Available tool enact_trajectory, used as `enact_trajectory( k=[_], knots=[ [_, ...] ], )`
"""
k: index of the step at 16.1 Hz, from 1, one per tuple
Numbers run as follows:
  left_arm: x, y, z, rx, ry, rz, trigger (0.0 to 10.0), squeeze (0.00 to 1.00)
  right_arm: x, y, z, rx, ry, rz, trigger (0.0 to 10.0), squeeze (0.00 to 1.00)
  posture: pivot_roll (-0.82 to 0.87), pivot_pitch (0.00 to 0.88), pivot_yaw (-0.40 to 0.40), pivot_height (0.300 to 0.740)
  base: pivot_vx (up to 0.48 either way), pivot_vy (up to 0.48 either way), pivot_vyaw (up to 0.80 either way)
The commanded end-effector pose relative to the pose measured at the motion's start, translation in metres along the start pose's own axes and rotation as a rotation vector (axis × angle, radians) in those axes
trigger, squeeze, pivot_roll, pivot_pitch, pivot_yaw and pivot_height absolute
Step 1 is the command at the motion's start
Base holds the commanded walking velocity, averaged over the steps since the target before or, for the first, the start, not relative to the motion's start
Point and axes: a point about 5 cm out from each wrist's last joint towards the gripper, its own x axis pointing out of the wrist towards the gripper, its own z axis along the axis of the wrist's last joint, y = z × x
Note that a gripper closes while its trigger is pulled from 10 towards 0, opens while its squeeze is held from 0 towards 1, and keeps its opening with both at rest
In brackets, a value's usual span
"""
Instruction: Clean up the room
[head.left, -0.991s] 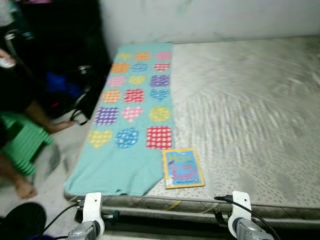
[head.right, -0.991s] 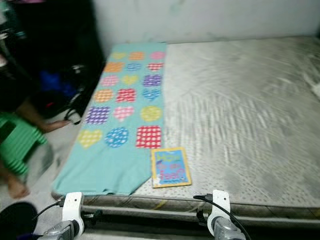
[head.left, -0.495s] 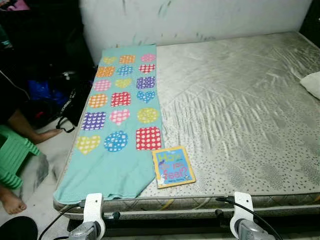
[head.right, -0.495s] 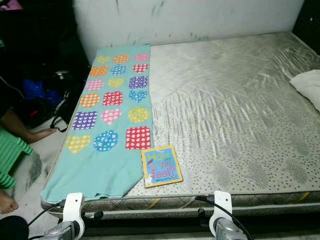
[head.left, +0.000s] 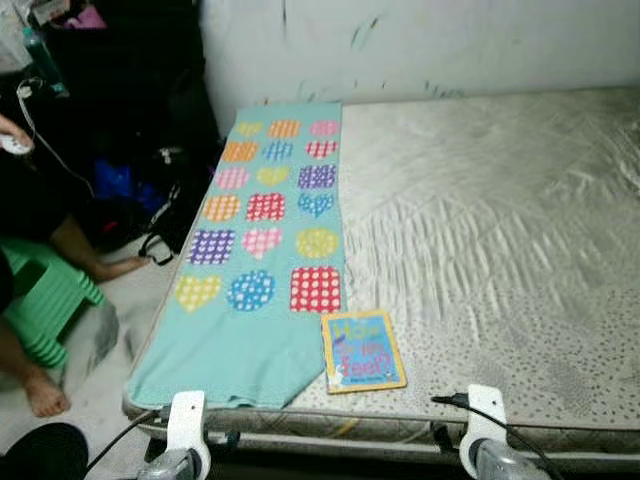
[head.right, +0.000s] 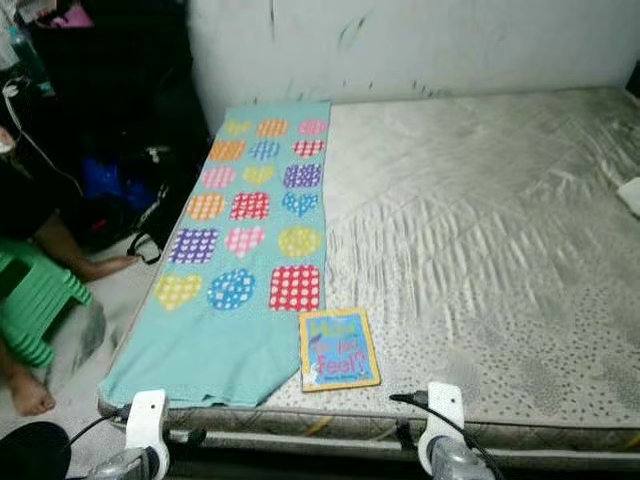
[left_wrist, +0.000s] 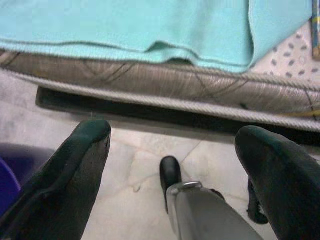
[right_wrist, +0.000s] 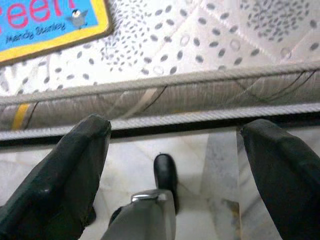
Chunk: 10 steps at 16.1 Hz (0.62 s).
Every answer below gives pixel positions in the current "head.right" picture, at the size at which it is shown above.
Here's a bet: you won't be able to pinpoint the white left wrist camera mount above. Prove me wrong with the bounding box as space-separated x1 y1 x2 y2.
125 389 170 471

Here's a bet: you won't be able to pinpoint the white pillow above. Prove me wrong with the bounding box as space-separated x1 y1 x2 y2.
617 177 640 220

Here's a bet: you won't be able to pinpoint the black standing fan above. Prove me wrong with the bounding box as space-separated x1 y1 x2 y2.
0 422 72 480

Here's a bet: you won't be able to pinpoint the thin white cable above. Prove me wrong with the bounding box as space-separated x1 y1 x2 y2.
4 78 87 197

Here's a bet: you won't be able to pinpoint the black bed frame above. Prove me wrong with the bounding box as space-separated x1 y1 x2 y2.
160 438 640 479

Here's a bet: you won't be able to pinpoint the turquoise blanket with colourful shapes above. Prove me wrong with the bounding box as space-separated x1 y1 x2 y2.
100 102 332 408

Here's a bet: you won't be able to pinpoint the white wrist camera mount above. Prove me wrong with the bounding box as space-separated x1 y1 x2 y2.
125 389 170 471
424 381 467 447

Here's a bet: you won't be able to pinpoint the pink cloth item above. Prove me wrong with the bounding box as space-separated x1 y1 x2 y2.
48 4 93 30

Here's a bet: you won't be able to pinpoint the yellow-edged blue children's book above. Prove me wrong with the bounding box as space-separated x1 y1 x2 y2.
298 308 383 393

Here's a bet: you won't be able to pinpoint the black bag with white print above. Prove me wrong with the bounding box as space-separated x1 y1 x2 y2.
128 145 203 267

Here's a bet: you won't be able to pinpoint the blue bag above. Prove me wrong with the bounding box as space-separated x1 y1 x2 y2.
82 157 152 212

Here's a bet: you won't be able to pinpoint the stacked green plastic stools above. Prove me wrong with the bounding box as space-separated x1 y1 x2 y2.
0 240 92 369

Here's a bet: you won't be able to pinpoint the grey quilted spotted mattress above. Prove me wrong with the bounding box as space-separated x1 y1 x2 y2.
98 88 640 457

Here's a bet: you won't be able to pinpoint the dark wardrobe with small knobs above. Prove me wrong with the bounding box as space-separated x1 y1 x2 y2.
624 58 640 103

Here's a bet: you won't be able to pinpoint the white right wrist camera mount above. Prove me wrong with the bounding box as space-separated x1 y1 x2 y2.
424 381 467 447

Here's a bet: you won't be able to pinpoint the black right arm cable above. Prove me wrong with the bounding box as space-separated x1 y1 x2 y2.
389 392 507 480

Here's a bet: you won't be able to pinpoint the seated person in black shorts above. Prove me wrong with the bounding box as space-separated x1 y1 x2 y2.
0 125 137 417

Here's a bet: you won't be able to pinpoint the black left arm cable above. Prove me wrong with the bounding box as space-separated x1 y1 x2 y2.
64 404 132 453

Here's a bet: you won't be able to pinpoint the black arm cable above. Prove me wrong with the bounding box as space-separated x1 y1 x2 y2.
389 392 507 480
64 404 132 453

